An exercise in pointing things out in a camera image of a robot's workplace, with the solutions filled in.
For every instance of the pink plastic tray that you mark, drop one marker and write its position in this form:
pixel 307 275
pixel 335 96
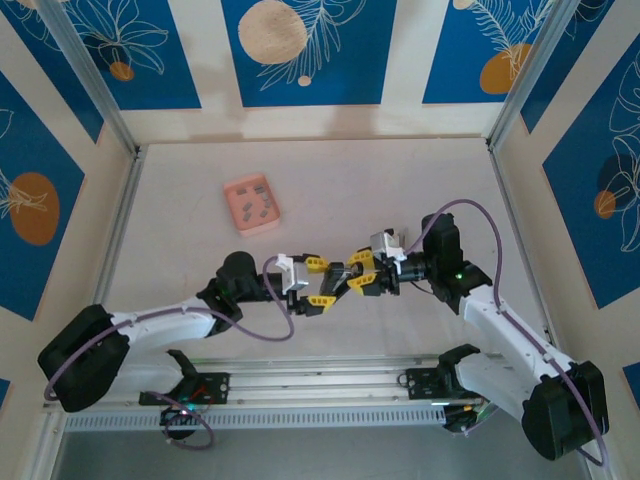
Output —
pixel 235 202

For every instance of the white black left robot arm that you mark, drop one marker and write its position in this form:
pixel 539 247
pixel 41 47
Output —
pixel 165 325

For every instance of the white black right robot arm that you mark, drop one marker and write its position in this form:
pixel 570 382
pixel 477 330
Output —
pixel 510 340

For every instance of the black controller board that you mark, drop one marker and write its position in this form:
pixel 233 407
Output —
pixel 462 420
pixel 180 412

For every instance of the aluminium mounting rail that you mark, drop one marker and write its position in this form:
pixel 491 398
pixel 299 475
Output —
pixel 310 380

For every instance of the aluminium table edge rail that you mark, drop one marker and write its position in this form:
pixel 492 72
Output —
pixel 116 240
pixel 505 190

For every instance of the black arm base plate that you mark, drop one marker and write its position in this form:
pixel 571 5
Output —
pixel 217 387
pixel 420 382

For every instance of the aluminium frame post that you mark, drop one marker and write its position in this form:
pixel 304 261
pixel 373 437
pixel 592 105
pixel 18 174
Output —
pixel 529 75
pixel 97 87

